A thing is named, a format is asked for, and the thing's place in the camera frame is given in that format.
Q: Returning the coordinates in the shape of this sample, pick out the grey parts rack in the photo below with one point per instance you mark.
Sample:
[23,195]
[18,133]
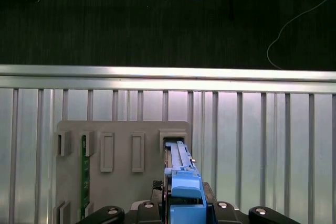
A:
[123,187]

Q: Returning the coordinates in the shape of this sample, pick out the green RAM stick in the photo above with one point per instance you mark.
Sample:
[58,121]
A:
[85,176]

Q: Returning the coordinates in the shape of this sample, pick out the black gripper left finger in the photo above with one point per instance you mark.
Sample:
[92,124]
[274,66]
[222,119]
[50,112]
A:
[147,213]

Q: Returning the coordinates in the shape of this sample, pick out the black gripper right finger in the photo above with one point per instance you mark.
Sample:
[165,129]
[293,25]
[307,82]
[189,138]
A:
[225,213]

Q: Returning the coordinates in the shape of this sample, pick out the hard disk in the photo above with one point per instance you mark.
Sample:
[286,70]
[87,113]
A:
[183,184]

